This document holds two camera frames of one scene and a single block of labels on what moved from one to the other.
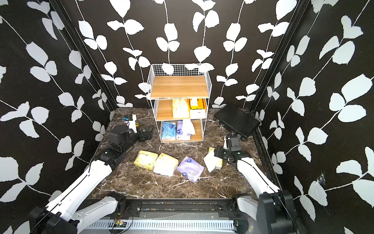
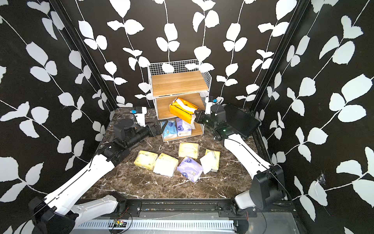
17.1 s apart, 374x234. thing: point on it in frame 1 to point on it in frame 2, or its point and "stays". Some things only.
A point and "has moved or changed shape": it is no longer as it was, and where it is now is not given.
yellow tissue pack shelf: x=180 y=108 to x=188 y=149
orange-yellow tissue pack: x=165 y=165 stays
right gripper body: x=222 y=153 to x=204 y=119
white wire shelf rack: x=180 y=92 stays
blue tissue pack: x=169 y=130 stays
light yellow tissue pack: x=146 y=159 stays
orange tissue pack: x=197 y=108 to x=184 y=109
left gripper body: x=143 y=138 to x=154 y=133
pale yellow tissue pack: x=212 y=162 has moved or changed shape
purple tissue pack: x=191 y=168 stays
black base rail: x=180 y=208 stays
